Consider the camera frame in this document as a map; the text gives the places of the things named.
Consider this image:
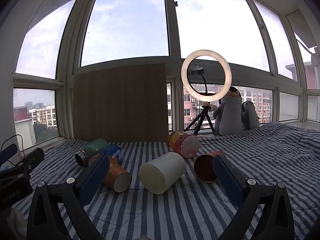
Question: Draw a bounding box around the small penguin plush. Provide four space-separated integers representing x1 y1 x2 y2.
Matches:
241 101 260 131

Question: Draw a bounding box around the phone holder on gooseneck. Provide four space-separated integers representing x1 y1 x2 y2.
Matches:
191 65 209 94

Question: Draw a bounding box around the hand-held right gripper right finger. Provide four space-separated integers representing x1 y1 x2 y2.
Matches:
212 154 295 240

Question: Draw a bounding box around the blue cup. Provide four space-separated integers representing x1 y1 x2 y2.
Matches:
100 144 123 166

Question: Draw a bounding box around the black cable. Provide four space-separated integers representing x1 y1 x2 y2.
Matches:
1 134 28 158

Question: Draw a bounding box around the large penguin plush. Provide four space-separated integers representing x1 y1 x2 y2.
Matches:
212 86 244 137

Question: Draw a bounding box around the blue striped blanket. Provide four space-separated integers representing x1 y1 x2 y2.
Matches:
12 122 320 240

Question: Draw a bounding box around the orange paper cup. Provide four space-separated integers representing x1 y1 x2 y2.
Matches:
89 154 132 193

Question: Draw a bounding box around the black tripod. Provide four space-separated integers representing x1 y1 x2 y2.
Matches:
184 101 216 136

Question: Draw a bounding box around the copper brown cup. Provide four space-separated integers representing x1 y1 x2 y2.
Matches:
193 150 226 183

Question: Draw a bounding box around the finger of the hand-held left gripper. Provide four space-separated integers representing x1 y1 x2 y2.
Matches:
0 143 19 166
0 147 45 181

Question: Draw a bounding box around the green bottle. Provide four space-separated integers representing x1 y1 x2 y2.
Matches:
75 138 109 168

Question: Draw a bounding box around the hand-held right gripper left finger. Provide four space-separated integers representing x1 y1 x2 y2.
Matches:
26 154 111 240

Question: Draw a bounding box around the colourful printed cup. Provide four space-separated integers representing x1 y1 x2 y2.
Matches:
168 131 200 159

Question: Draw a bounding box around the white cup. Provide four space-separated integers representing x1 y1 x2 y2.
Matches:
138 152 187 195

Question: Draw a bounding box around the wooden board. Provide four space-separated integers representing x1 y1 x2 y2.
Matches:
72 63 169 143

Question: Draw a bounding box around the ring light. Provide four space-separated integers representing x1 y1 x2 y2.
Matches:
181 49 232 103

